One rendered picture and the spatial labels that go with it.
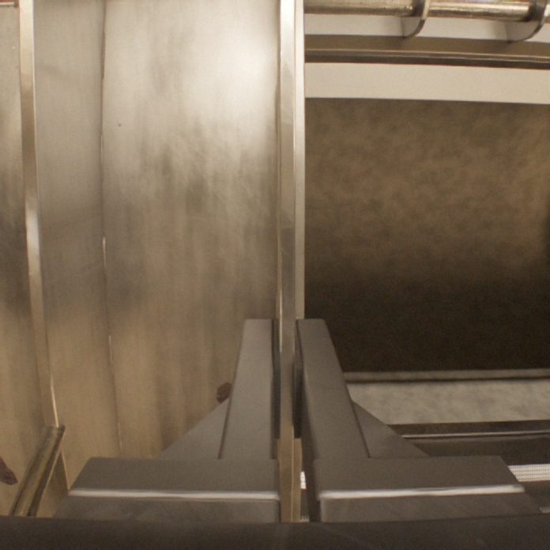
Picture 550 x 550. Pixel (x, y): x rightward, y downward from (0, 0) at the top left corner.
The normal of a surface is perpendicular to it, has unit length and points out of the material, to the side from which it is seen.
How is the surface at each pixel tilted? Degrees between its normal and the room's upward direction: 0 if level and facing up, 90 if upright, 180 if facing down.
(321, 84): 0
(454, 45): 25
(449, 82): 0
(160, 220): 10
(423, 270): 20
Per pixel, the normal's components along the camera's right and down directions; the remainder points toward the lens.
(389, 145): 0.00, 0.65
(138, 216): 0.00, 0.09
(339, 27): 0.00, -0.19
